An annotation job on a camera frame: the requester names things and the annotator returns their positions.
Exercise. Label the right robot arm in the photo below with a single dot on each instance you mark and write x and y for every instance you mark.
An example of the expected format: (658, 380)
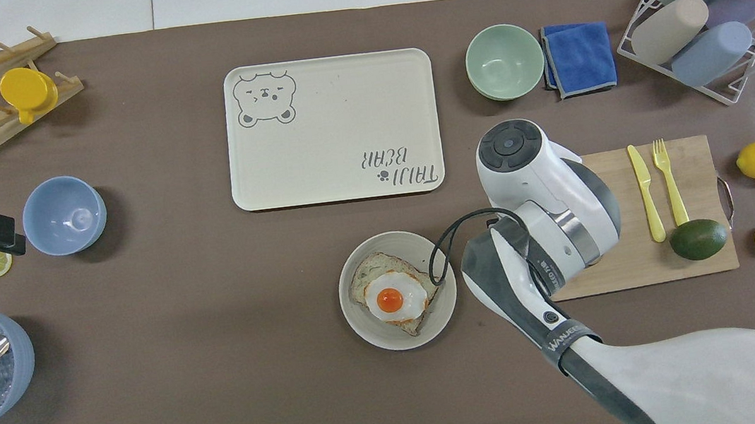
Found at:
(687, 376)

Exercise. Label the beige plate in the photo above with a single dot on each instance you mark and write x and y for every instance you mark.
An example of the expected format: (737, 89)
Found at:
(392, 338)

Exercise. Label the bread slice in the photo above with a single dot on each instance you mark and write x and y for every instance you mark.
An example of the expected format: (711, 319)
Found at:
(373, 269)

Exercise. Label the fried egg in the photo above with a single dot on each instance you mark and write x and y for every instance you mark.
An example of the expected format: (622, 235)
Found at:
(394, 299)

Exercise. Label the cream tray with bear print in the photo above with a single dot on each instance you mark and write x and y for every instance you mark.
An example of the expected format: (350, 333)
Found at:
(332, 125)

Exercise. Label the green bowl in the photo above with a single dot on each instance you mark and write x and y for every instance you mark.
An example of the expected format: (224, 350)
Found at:
(504, 62)

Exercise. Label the blue cloth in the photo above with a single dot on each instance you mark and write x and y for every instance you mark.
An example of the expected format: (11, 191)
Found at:
(580, 57)

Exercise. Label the wooden cutting board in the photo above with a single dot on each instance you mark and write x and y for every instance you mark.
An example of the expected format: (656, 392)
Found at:
(639, 260)

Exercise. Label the yellow plastic knife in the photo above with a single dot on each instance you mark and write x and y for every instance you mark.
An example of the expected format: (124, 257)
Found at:
(645, 188)

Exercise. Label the yellow plastic fork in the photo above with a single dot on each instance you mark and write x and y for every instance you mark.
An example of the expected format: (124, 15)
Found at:
(672, 192)

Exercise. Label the blue bowl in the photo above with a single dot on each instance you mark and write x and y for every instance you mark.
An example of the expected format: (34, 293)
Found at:
(62, 216)

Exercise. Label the avocado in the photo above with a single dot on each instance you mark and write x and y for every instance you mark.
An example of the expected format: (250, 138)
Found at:
(698, 240)

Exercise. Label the beige cup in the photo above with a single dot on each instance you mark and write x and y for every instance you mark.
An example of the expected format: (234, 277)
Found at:
(669, 29)

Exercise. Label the blue cup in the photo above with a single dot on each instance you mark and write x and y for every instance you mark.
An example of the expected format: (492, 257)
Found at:
(711, 54)

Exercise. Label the yellow plastic cup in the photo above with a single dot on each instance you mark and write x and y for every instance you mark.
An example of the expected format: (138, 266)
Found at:
(22, 87)

